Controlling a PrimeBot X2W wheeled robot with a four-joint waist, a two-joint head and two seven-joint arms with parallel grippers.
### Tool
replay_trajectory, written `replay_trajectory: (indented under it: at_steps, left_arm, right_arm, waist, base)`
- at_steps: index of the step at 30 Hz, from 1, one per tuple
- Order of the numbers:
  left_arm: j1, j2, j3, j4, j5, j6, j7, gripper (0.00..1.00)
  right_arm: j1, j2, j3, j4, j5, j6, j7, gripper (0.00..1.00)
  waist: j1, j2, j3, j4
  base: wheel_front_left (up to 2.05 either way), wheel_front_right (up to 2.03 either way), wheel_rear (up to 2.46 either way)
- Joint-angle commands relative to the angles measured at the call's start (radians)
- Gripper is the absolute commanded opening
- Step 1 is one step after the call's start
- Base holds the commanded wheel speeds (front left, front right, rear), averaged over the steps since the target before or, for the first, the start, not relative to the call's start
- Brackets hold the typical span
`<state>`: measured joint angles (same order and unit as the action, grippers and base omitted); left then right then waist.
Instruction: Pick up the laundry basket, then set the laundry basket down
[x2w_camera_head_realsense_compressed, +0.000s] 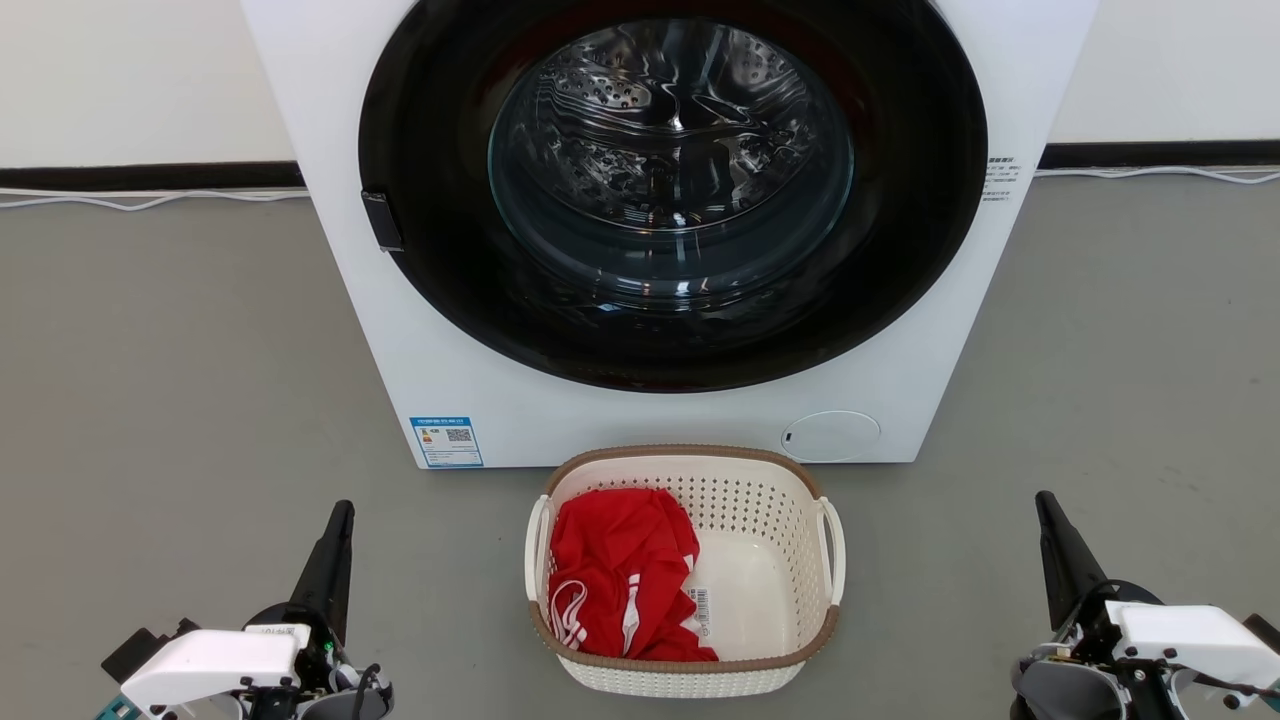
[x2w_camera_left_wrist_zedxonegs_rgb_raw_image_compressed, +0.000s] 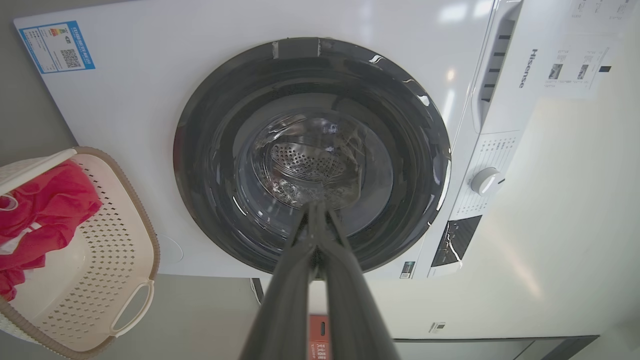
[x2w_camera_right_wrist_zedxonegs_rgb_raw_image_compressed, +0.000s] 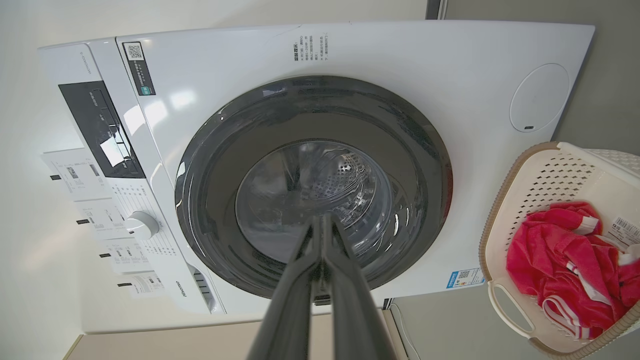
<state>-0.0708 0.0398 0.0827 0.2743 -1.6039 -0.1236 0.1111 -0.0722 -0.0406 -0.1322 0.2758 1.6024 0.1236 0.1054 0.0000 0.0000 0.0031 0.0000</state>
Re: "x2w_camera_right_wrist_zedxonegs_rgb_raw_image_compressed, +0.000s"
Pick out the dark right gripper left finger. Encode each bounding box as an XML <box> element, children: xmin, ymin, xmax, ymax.
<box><xmin>247</xmin><ymin>215</ymin><xmax>324</xmax><ymax>360</ymax></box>

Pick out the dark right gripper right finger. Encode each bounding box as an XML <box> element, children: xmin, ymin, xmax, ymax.
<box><xmin>321</xmin><ymin>214</ymin><xmax>397</xmax><ymax>360</ymax></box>

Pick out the cream perforated laundry basket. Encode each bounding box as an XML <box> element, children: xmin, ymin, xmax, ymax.
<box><xmin>478</xmin><ymin>141</ymin><xmax>640</xmax><ymax>360</ymax></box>

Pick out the blue energy label sticker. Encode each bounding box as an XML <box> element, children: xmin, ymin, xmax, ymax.
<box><xmin>446</xmin><ymin>268</ymin><xmax>485</xmax><ymax>290</ymax></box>

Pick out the steel washer drum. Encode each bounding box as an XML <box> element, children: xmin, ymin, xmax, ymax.
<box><xmin>236</xmin><ymin>140</ymin><xmax>394</xmax><ymax>264</ymax></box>

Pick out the round dark glass washer door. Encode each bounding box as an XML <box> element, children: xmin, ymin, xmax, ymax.
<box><xmin>174</xmin><ymin>75</ymin><xmax>454</xmax><ymax>300</ymax></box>

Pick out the white printed paper sheet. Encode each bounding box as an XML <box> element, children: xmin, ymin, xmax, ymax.
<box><xmin>99</xmin><ymin>238</ymin><xmax>154</xmax><ymax>275</ymax></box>
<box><xmin>76</xmin><ymin>198</ymin><xmax>132</xmax><ymax>241</ymax></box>
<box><xmin>41</xmin><ymin>147</ymin><xmax>113</xmax><ymax>202</ymax></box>
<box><xmin>117</xmin><ymin>270</ymin><xmax>166</xmax><ymax>300</ymax></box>

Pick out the white round program knob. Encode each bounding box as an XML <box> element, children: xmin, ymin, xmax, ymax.
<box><xmin>124</xmin><ymin>210</ymin><xmax>160</xmax><ymax>241</ymax></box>

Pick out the red garment with white stripes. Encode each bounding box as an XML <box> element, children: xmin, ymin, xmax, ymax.
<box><xmin>505</xmin><ymin>201</ymin><xmax>640</xmax><ymax>341</ymax></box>

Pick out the black washer display panel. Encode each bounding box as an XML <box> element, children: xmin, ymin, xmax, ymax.
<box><xmin>58</xmin><ymin>80</ymin><xmax>146</xmax><ymax>180</ymax></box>

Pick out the white front-load washing machine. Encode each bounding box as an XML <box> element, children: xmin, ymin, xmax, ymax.
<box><xmin>37</xmin><ymin>20</ymin><xmax>596</xmax><ymax>317</ymax></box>

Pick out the black QR code sticker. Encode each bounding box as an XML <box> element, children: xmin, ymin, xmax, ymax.
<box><xmin>122</xmin><ymin>41</ymin><xmax>157</xmax><ymax>97</ymax></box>

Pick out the round white filter cover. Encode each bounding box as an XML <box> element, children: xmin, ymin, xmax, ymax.
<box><xmin>509</xmin><ymin>63</ymin><xmax>570</xmax><ymax>133</ymax></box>

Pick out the white barcode label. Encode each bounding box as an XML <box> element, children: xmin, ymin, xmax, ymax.
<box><xmin>610</xmin><ymin>217</ymin><xmax>640</xmax><ymax>249</ymax></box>

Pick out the white floor cable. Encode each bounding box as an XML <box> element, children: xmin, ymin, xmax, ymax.
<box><xmin>389</xmin><ymin>299</ymin><xmax>422</xmax><ymax>360</ymax></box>

